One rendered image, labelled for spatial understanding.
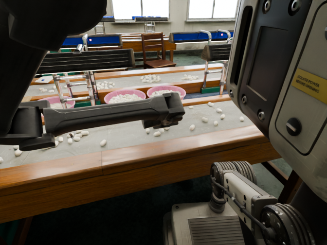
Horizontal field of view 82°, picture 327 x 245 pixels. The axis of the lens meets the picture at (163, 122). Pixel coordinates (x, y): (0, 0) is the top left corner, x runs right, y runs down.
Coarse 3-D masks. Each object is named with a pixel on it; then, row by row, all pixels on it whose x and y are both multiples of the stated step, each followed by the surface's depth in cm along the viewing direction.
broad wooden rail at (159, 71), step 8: (208, 64) 193; (216, 64) 193; (104, 72) 169; (112, 72) 169; (120, 72) 169; (128, 72) 169; (136, 72) 169; (144, 72) 169; (152, 72) 170; (160, 72) 172; (168, 72) 174; (176, 72) 176; (32, 80) 151; (64, 80) 153; (72, 80) 154; (80, 80) 156
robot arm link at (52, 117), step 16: (160, 96) 55; (176, 96) 57; (48, 112) 44; (64, 112) 45; (80, 112) 46; (96, 112) 47; (112, 112) 49; (128, 112) 50; (144, 112) 52; (160, 112) 53; (176, 112) 55; (48, 128) 42; (64, 128) 45; (80, 128) 48; (32, 144) 41; (48, 144) 43
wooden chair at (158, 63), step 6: (144, 36) 304; (150, 36) 311; (156, 36) 316; (162, 36) 321; (144, 42) 306; (162, 42) 325; (144, 48) 310; (150, 48) 319; (162, 48) 329; (144, 54) 313; (162, 54) 335; (144, 60) 318; (156, 60) 332; (162, 60) 332; (144, 66) 324; (150, 66) 304; (156, 66) 299; (162, 66) 300; (168, 66) 310; (174, 66) 316
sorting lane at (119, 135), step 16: (192, 112) 110; (208, 112) 110; (224, 112) 110; (240, 112) 110; (96, 128) 96; (112, 128) 96; (128, 128) 96; (176, 128) 96; (208, 128) 96; (224, 128) 96; (64, 144) 84; (80, 144) 84; (96, 144) 84; (112, 144) 84; (128, 144) 84; (16, 160) 76; (32, 160) 76
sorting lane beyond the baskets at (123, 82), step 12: (180, 72) 177; (192, 72) 177; (48, 84) 150; (60, 84) 150; (96, 84) 150; (108, 84) 150; (120, 84) 150; (132, 84) 150; (144, 84) 150; (24, 96) 130
